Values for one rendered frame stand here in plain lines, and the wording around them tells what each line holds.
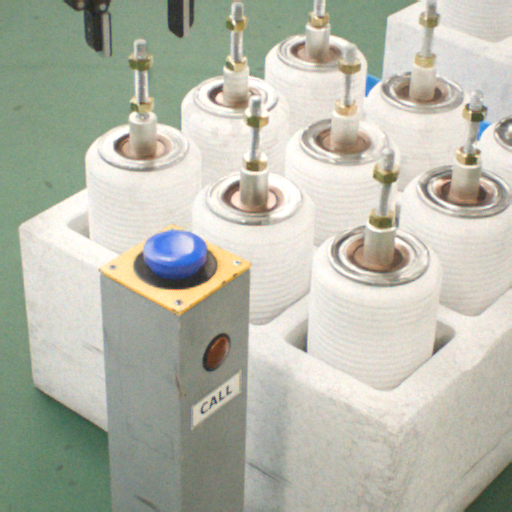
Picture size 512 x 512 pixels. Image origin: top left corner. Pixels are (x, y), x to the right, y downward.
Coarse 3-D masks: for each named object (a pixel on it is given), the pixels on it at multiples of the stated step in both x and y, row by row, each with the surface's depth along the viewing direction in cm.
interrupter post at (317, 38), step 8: (328, 24) 122; (312, 32) 121; (320, 32) 121; (328, 32) 121; (312, 40) 121; (320, 40) 121; (328, 40) 122; (312, 48) 122; (320, 48) 122; (328, 48) 123; (312, 56) 122; (320, 56) 122
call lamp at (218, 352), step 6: (216, 342) 84; (222, 342) 84; (228, 342) 85; (210, 348) 84; (216, 348) 84; (222, 348) 85; (228, 348) 85; (210, 354) 84; (216, 354) 84; (222, 354) 85; (210, 360) 84; (216, 360) 84; (222, 360) 85; (210, 366) 85; (216, 366) 85
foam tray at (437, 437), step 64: (64, 256) 109; (64, 320) 113; (448, 320) 102; (64, 384) 118; (256, 384) 99; (320, 384) 95; (448, 384) 96; (256, 448) 103; (320, 448) 98; (384, 448) 93; (448, 448) 101
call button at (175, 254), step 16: (160, 240) 83; (176, 240) 83; (192, 240) 83; (144, 256) 83; (160, 256) 82; (176, 256) 82; (192, 256) 82; (160, 272) 82; (176, 272) 81; (192, 272) 83
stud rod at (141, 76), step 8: (136, 40) 103; (144, 40) 103; (136, 48) 103; (144, 48) 103; (136, 56) 103; (144, 56) 103; (136, 72) 104; (144, 72) 104; (136, 80) 104; (144, 80) 104; (136, 88) 105; (144, 88) 105; (136, 96) 105; (144, 96) 105
